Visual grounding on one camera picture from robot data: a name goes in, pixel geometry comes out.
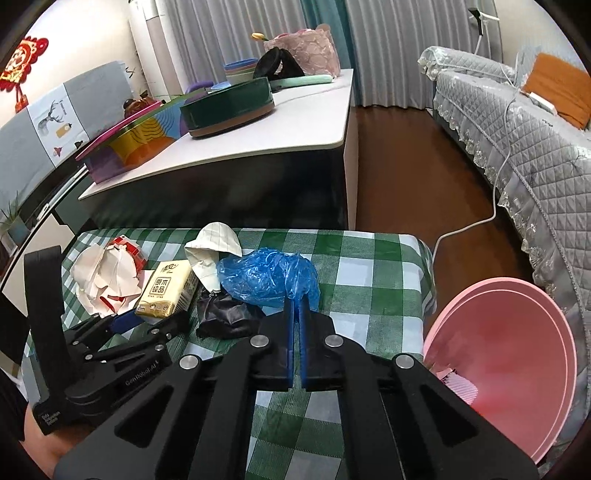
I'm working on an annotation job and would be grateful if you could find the stack of coloured bowls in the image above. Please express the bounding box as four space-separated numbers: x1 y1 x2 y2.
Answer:
223 58 259 86

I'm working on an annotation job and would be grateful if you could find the teal curtain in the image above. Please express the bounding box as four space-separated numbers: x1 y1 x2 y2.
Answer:
301 0 356 69

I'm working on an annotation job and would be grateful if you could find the green white checkered tablecloth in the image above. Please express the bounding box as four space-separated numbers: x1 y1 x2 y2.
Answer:
62 228 436 479

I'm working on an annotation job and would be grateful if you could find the white paper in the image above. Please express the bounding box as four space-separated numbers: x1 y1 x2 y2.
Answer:
70 238 145 318

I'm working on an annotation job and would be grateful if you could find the phone holder stand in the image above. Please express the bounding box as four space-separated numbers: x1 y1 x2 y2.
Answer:
468 3 503 61

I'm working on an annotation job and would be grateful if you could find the cream paper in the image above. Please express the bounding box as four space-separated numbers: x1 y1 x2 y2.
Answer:
184 222 242 292

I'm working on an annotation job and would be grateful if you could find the dark green round bowl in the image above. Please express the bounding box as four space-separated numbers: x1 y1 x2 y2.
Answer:
180 77 274 138

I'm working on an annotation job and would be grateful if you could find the grey covered television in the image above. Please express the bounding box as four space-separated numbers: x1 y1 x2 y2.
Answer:
1 61 133 209

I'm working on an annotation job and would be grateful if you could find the blue plastic bag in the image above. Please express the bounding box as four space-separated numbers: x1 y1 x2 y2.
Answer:
216 247 321 311

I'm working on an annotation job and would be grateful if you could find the black crumpled bag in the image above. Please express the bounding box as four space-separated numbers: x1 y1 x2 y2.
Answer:
195 290 266 340

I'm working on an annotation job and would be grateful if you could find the pink patterned basket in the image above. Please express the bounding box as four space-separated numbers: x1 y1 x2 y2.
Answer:
263 24 341 78

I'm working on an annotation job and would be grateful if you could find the white coffee table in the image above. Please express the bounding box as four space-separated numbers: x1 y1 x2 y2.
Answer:
79 69 359 230

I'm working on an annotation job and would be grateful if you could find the colourful storage box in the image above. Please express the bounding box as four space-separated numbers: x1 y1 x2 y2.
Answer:
76 88 206 184

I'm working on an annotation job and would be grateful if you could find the mint green cutting board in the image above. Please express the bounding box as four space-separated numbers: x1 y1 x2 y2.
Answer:
270 74 332 92

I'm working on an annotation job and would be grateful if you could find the grey curtain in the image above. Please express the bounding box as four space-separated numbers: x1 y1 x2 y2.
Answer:
155 0 503 109

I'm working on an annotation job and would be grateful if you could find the grey quilted sofa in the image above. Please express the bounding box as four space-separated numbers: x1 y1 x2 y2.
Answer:
418 46 590 459

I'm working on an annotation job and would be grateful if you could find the person's left hand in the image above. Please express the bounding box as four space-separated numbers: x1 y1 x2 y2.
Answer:
21 405 93 479

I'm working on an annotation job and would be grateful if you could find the yellow tissue pack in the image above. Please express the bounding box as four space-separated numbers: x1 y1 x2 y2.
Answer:
135 260 199 324

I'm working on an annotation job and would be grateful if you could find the pink plastic trash bin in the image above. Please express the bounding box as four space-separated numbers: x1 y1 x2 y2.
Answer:
423 277 577 462

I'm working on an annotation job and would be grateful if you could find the black cap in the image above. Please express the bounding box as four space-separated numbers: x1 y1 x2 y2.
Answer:
253 47 304 81

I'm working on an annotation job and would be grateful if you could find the red chinese knot ornament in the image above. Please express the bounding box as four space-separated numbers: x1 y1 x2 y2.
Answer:
0 36 49 114

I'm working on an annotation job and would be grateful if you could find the white charging cable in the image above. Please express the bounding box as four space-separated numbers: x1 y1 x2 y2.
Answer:
430 45 532 273

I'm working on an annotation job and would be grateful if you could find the orange cushion far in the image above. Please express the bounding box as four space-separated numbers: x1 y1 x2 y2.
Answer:
523 53 591 130

